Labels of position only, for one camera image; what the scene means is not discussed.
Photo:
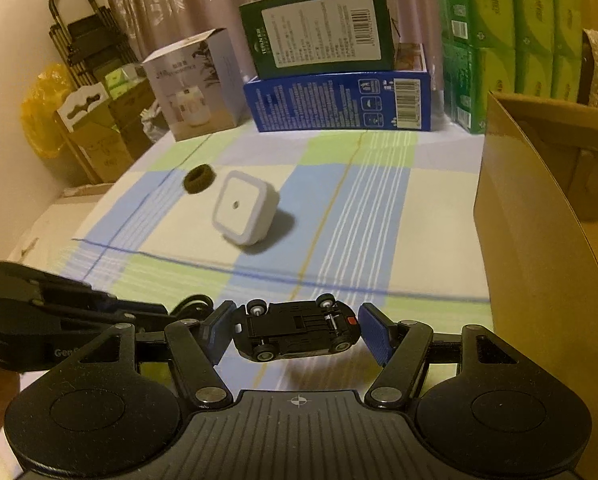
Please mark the white humidifier box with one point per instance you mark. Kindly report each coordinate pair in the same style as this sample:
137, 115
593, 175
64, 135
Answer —
194, 90

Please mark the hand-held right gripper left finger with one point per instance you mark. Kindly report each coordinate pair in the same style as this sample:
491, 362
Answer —
221, 332

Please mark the black toy car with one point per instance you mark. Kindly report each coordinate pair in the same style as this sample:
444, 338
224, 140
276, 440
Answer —
291, 327

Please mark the blue product box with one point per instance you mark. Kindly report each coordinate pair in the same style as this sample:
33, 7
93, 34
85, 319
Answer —
304, 105

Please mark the dark green product box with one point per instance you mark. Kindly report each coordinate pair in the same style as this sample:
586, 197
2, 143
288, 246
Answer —
319, 30

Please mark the brown cardboard box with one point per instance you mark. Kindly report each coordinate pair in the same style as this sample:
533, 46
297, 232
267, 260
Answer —
529, 260

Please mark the black rubber toy tyre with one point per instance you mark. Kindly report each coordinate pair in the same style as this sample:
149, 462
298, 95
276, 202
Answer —
198, 180

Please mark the small green white box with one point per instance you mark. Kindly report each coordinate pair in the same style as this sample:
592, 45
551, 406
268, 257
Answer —
121, 80

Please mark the stack of green tissue packs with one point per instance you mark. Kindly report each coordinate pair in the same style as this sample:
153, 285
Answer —
504, 35

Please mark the clear plastic bag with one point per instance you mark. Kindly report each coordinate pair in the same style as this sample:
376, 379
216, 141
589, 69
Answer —
153, 122

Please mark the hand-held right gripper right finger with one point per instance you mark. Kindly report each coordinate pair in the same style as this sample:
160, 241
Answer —
374, 332

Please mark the open brown carton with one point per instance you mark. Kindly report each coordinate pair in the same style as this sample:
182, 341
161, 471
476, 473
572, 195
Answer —
131, 115
99, 145

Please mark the patterned curtain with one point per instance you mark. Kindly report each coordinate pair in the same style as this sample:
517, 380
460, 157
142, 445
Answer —
179, 0

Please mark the black folding cart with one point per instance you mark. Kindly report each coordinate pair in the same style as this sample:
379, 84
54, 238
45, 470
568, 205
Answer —
86, 35

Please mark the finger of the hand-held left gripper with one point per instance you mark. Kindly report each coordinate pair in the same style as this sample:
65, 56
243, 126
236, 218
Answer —
151, 312

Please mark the white square night light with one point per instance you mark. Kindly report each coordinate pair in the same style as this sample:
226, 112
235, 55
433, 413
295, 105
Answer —
239, 205

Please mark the checked tablecloth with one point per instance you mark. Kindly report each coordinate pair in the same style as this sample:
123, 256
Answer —
379, 210

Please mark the yellow plastic bag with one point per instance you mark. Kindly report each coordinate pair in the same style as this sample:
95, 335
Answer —
41, 115

